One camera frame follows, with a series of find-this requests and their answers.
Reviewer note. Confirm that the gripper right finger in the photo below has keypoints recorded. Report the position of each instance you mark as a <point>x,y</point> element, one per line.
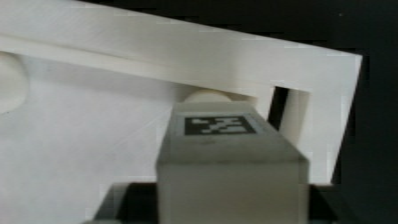
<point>321,213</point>

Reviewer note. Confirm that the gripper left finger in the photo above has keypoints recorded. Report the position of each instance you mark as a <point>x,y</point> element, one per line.
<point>129,205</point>

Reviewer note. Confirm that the white leg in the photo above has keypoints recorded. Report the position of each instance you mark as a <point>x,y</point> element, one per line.
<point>230,171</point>

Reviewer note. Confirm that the white square tabletop tray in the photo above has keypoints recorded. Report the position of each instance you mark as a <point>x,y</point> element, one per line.
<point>99,67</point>

